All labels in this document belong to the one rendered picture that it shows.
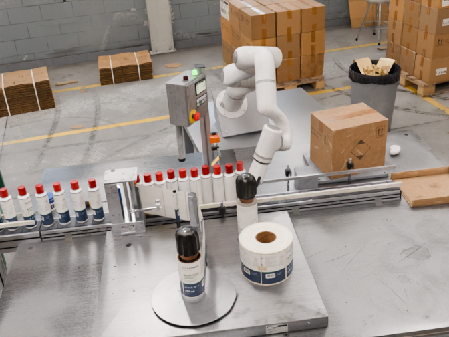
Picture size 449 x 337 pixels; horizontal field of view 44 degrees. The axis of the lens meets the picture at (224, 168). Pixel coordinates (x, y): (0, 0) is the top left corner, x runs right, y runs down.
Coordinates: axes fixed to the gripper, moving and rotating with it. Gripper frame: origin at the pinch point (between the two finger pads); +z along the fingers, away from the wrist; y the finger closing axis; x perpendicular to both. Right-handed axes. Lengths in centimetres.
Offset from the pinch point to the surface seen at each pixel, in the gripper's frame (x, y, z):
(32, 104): -144, -370, 144
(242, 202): -11.7, 29.8, -8.7
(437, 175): 92, -11, -22
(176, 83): -45, -2, -40
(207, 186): -20.5, 1.9, 2.2
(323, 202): 33.5, 4.9, -2.9
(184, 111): -39.0, 0.3, -29.6
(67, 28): -134, -536, 99
